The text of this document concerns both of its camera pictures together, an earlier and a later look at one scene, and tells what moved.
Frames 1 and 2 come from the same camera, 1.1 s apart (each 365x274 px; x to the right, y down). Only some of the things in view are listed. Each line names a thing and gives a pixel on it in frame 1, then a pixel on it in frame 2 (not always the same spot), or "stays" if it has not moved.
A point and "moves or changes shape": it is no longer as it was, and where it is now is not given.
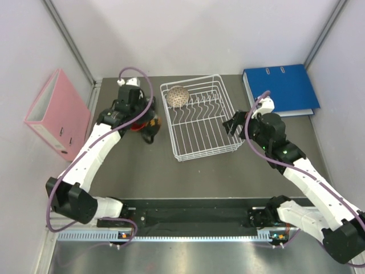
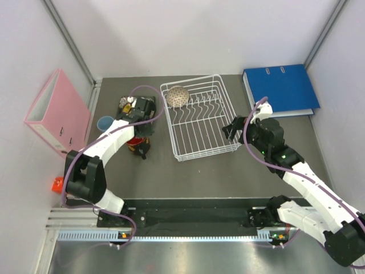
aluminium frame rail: x=57 y=221 stays
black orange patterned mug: x=148 y=129 moves or changes shape
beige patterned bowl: x=177 y=96 stays
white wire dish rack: x=196 y=129 stays
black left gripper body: x=142 y=110 -> x=147 y=131
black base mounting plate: x=191 y=213 stays
